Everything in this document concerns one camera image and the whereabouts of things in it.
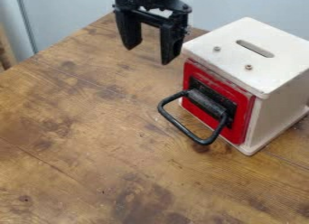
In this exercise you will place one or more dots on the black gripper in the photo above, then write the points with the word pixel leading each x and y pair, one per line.
pixel 164 14

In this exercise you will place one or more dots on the red drawer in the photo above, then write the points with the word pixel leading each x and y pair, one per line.
pixel 226 94

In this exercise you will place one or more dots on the black metal drawer handle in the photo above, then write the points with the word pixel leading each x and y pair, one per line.
pixel 216 105

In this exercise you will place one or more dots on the white wooden box cabinet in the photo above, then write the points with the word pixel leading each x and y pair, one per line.
pixel 266 62

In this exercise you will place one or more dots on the wooden object at left edge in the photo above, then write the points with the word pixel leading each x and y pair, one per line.
pixel 6 55

